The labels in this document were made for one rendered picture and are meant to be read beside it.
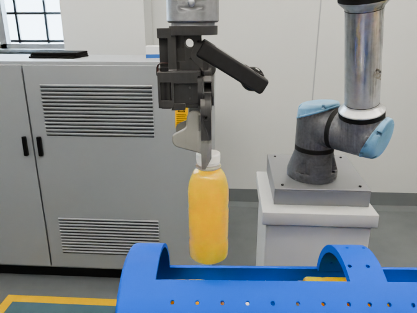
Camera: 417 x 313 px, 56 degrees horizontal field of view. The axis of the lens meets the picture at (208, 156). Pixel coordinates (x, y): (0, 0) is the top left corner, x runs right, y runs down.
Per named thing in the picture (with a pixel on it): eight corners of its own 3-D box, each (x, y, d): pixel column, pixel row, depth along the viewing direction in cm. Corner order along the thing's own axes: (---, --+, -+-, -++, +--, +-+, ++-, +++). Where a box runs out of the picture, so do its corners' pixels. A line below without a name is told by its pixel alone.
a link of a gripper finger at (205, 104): (200, 138, 61) (199, 81, 59) (211, 138, 61) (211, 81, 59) (198, 141, 56) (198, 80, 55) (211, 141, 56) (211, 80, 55)
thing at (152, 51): (147, 58, 240) (146, 45, 237) (186, 58, 241) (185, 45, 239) (146, 59, 228) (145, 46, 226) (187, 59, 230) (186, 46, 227)
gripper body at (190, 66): (164, 103, 64) (161, 25, 60) (217, 103, 64) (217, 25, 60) (158, 113, 57) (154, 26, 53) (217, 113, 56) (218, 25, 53)
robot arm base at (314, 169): (280, 165, 127) (282, 136, 123) (325, 163, 129) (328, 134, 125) (295, 185, 113) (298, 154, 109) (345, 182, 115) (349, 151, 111)
